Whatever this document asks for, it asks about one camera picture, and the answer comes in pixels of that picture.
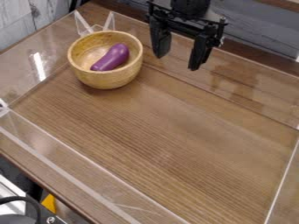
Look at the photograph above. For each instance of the purple toy eggplant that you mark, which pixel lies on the purple toy eggplant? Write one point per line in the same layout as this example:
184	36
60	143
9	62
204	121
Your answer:
115	57

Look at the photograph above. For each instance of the clear acrylic tray walls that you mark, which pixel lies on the clear acrylic tray walls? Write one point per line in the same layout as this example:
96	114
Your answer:
184	147

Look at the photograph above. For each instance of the black base with screw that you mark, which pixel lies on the black base with screw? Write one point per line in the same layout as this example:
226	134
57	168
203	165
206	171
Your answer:
63	216

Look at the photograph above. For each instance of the yellow tag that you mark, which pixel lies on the yellow tag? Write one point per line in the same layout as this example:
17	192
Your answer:
48	203

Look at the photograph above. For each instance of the light wooden bowl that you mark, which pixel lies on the light wooden bowl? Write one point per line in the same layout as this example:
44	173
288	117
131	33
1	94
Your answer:
88	49

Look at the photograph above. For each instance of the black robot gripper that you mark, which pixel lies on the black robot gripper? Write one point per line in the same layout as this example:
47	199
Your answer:
187	17

